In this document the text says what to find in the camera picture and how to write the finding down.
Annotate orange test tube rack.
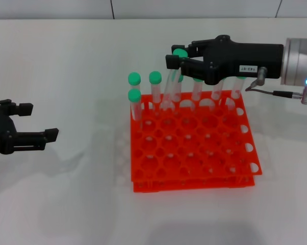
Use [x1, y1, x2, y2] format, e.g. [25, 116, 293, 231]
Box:
[130, 90, 263, 193]

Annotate clear green-capped test tube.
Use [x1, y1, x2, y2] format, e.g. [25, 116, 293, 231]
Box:
[127, 72, 142, 103]
[192, 77, 204, 101]
[231, 76, 246, 100]
[171, 73, 185, 102]
[148, 70, 162, 104]
[127, 88, 143, 122]
[161, 48, 189, 110]
[211, 79, 224, 101]

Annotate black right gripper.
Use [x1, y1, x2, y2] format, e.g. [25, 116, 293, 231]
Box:
[165, 35, 284, 86]

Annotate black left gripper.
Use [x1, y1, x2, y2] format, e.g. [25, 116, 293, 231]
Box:
[0, 99, 59, 155]

